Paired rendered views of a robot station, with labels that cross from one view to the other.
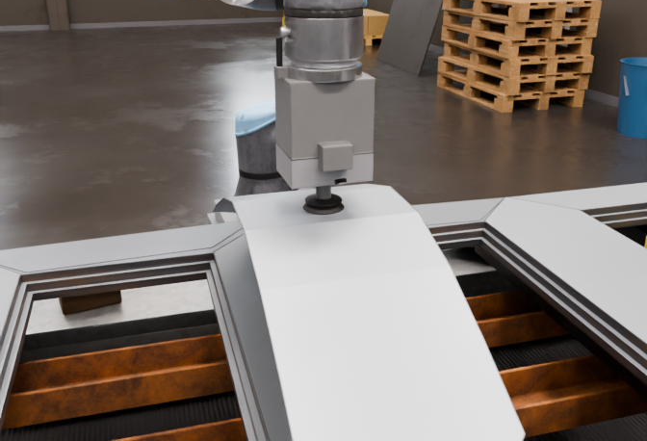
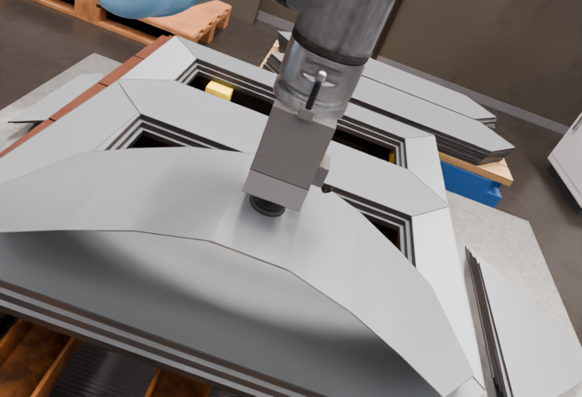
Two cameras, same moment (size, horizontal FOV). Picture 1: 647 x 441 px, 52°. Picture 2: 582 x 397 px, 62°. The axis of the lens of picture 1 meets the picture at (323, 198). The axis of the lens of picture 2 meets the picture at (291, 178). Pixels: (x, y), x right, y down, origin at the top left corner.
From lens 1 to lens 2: 0.69 m
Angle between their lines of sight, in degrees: 69
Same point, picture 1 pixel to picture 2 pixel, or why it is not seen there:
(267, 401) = (274, 371)
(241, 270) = (50, 275)
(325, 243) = (319, 239)
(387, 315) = (378, 268)
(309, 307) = (366, 297)
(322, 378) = (404, 336)
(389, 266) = (350, 232)
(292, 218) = (278, 231)
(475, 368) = (407, 267)
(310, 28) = (356, 74)
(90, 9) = not seen: outside the picture
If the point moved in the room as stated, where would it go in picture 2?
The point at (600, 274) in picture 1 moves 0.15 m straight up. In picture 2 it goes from (254, 139) to (275, 74)
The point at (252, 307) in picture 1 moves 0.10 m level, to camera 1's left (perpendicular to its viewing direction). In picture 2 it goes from (133, 307) to (70, 366)
